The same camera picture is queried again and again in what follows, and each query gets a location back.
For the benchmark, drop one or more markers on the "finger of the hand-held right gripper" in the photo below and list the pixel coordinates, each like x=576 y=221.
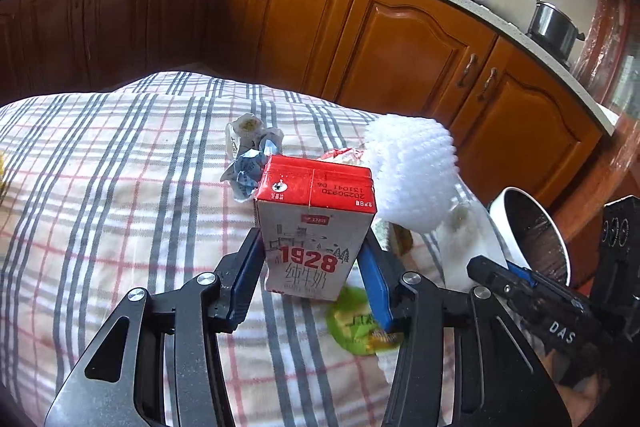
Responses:
x=520 y=302
x=545 y=289

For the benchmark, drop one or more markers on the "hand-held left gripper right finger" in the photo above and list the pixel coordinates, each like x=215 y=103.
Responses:
x=377 y=287

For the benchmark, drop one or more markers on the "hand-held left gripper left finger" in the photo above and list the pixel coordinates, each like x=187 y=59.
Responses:
x=245 y=274

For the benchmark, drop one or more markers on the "white rimmed black trash bin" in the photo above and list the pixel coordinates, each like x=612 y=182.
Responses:
x=500 y=223

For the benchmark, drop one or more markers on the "clear plastic bag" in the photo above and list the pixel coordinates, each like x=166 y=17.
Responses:
x=472 y=237

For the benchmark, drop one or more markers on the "red and white milk carton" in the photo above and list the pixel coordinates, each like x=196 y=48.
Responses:
x=310 y=227

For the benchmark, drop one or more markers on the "white foam fruit net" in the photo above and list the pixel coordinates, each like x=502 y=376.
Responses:
x=410 y=172

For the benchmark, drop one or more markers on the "green snack bag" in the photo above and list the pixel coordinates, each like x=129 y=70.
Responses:
x=350 y=322

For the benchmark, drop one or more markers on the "crumpled white blue wrapper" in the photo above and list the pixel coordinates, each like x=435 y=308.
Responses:
x=247 y=167

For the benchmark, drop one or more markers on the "plaid tablecloth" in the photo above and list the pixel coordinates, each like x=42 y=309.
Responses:
x=125 y=182

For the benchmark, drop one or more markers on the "wooden lower cabinets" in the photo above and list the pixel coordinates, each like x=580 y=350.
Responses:
x=400 y=42

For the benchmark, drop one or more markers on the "steel cooking pot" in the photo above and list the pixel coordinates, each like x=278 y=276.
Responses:
x=552 y=24

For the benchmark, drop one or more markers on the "wooden door frame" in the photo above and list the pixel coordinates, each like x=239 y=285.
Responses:
x=615 y=82

